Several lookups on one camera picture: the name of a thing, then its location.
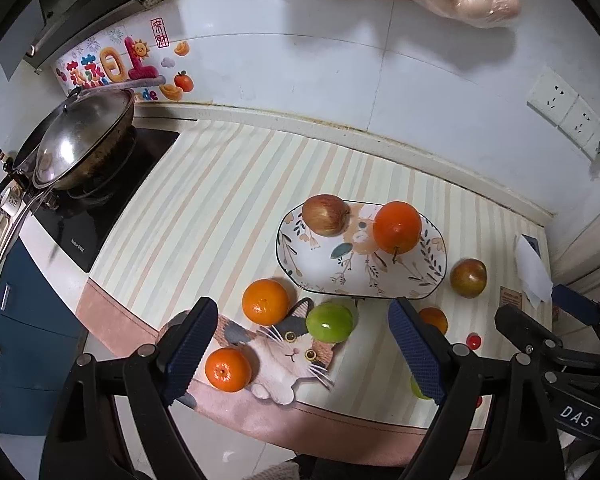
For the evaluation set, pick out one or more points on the brownish red-green apple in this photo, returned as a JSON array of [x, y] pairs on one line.
[[468, 278]]

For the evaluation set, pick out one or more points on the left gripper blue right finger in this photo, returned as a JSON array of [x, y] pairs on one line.
[[432, 359]]

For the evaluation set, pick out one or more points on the blue cabinet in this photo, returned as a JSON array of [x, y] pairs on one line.
[[39, 340]]

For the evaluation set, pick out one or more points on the small brown card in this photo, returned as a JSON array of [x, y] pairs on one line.
[[510, 297]]

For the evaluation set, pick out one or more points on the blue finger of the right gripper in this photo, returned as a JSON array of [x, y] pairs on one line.
[[578, 306], [523, 332]]

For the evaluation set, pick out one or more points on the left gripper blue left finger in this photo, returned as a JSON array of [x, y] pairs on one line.
[[182, 345]]

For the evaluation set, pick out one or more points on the red apple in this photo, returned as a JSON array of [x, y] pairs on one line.
[[325, 214]]

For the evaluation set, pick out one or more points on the white tissue paper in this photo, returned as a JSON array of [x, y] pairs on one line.
[[535, 281]]

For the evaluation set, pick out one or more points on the dark orange tangerine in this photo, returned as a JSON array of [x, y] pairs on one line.
[[435, 317]]

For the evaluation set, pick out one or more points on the white wall socket right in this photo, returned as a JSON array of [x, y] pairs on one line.
[[591, 147]]

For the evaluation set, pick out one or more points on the colourful wall sticker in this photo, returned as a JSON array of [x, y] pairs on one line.
[[149, 55]]

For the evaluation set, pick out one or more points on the steel wok with lid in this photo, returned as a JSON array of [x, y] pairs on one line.
[[67, 148]]

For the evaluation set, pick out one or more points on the striped table cloth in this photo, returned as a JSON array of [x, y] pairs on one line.
[[204, 223]]

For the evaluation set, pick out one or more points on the large orange persimmon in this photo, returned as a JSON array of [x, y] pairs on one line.
[[397, 226]]

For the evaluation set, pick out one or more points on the white wall socket middle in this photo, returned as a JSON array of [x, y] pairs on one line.
[[580, 123]]

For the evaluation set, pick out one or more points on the floral oval ceramic plate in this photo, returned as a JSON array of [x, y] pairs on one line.
[[351, 264]]

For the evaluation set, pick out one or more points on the black induction cooktop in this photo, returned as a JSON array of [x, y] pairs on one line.
[[80, 219]]

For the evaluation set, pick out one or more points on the white wall socket left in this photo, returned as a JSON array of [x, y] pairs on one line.
[[551, 96]]

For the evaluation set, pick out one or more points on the dark blue phone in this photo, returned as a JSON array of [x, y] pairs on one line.
[[533, 242]]

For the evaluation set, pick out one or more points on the green apple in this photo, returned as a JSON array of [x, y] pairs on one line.
[[330, 323], [416, 390]]

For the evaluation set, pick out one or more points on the cat shaped placemat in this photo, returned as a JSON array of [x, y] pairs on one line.
[[280, 355]]

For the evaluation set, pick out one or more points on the white wall socket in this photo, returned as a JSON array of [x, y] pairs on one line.
[[580, 123], [551, 96], [591, 147]]

